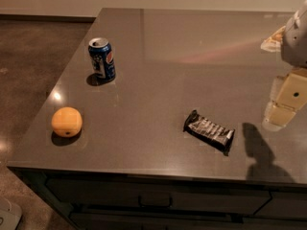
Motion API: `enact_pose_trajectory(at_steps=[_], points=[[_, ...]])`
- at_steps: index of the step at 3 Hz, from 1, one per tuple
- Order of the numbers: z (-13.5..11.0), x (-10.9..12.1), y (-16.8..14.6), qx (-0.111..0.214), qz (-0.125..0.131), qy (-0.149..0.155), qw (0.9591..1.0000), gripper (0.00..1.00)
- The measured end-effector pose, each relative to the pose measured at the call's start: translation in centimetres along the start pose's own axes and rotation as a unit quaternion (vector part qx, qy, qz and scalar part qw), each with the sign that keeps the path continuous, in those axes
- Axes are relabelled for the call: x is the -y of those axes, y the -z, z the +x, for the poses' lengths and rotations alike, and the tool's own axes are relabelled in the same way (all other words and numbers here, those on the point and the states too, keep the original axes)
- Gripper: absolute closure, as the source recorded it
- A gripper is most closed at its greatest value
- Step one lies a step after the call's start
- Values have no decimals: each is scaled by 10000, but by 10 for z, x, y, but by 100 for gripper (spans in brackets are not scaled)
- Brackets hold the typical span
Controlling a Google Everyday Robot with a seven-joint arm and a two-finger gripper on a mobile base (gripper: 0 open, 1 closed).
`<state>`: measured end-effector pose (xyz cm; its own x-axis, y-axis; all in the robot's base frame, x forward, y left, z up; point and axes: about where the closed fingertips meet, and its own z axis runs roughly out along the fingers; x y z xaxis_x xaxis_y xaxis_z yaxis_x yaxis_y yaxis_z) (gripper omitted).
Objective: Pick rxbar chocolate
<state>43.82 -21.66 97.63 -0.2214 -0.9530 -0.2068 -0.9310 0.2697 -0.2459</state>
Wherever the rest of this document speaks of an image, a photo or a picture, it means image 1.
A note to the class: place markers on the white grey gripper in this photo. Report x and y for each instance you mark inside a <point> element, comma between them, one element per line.
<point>295,45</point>

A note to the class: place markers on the black rxbar chocolate wrapper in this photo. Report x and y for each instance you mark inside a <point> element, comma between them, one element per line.
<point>218,137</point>

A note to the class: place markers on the dark right cabinet drawer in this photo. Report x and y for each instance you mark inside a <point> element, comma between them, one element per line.
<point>285,206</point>

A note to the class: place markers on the dark cabinet drawer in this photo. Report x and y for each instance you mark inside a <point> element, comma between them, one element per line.
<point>186,198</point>
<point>285,206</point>

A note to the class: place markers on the blue pepsi soda can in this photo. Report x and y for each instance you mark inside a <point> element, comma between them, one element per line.
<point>101,56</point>

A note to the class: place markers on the dark cabinet drawer front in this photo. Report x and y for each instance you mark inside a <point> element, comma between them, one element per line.
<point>186,198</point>

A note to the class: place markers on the orange fruit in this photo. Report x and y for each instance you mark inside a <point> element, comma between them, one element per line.
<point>67,122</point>

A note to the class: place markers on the white object on floor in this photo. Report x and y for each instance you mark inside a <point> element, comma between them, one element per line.
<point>10,214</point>

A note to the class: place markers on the black drawer handle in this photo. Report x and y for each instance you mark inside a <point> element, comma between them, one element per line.
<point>155,201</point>

